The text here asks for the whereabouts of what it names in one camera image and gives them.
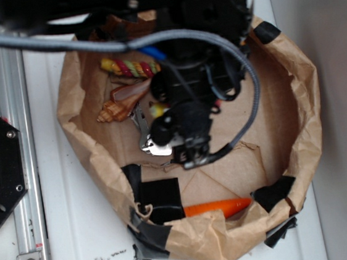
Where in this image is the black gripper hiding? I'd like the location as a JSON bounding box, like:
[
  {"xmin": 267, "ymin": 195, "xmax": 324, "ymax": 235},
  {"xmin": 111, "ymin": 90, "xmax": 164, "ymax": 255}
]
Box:
[{"xmin": 141, "ymin": 32, "xmax": 253, "ymax": 148}]

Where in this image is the multicolored twisted rope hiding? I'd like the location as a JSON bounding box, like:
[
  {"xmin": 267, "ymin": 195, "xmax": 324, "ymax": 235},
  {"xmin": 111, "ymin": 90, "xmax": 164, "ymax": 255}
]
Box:
[{"xmin": 99, "ymin": 51, "xmax": 173, "ymax": 124}]

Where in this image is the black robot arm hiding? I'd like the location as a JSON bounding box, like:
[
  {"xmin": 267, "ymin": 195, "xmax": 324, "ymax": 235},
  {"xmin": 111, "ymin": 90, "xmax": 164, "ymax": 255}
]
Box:
[{"xmin": 0, "ymin": 0, "xmax": 254, "ymax": 148}]

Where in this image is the silver key bunch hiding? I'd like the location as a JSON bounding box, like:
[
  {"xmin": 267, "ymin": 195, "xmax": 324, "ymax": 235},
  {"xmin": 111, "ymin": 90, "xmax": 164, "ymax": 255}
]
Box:
[{"xmin": 130, "ymin": 103, "xmax": 172, "ymax": 156}]

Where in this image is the orange brown conch shell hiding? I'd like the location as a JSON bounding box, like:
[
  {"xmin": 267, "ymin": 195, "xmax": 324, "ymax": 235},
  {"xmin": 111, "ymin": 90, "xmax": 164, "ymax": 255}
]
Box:
[{"xmin": 96, "ymin": 78, "xmax": 151, "ymax": 123}]

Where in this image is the brown paper bag bin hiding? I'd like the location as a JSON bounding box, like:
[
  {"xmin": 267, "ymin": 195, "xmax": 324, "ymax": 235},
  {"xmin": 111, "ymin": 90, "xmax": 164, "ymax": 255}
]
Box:
[{"xmin": 57, "ymin": 18, "xmax": 322, "ymax": 260}]

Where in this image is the orange toy carrot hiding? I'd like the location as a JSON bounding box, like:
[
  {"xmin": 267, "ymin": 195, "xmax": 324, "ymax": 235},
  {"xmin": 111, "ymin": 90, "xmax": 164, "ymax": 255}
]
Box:
[{"xmin": 183, "ymin": 198, "xmax": 253, "ymax": 218}]

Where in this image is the grey sleeved cable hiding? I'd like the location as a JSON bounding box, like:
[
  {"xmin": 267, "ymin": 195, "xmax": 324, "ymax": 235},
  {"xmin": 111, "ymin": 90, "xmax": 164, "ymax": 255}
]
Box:
[{"xmin": 0, "ymin": 2, "xmax": 268, "ymax": 183}]

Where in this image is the aluminium extrusion rail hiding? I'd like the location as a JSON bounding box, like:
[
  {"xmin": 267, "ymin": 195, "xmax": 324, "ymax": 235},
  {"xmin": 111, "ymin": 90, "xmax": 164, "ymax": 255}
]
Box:
[{"xmin": 0, "ymin": 20, "xmax": 53, "ymax": 260}]

